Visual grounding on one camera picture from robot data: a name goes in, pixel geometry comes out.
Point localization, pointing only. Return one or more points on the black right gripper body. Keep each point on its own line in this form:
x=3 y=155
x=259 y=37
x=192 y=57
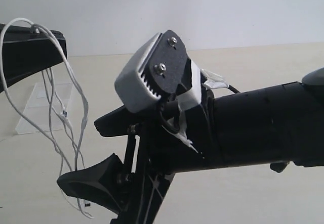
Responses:
x=162 y=155

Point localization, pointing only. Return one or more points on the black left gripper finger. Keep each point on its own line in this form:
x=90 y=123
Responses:
x=26 y=52

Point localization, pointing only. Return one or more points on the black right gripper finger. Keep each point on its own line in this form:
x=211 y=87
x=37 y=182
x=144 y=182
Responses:
x=117 y=122
x=97 y=184

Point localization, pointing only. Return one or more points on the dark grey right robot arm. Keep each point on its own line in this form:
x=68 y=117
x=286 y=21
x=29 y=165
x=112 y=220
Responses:
x=273 y=125

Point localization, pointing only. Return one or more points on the clear plastic storage box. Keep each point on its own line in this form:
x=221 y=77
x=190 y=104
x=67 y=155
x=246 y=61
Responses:
x=37 y=107

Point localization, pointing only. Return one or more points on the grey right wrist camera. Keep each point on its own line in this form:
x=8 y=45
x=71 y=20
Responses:
x=153 y=72

